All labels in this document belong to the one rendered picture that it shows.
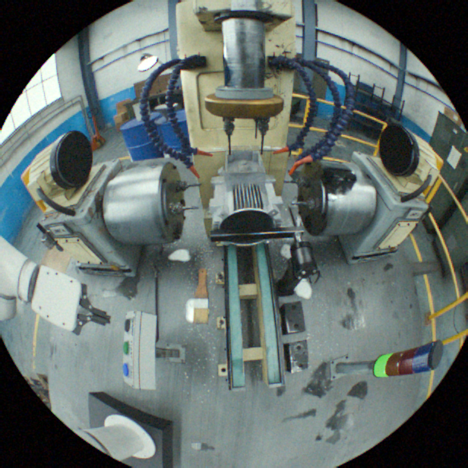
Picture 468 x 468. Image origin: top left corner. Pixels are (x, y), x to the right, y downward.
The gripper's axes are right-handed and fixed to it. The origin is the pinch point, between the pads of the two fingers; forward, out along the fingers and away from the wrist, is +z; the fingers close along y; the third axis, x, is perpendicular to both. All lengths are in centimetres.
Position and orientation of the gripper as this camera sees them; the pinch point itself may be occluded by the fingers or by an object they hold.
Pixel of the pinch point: (100, 317)
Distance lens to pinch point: 39.7
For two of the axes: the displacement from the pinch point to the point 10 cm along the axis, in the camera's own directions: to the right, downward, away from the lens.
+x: -7.6, 4.1, 5.0
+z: 6.5, 4.3, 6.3
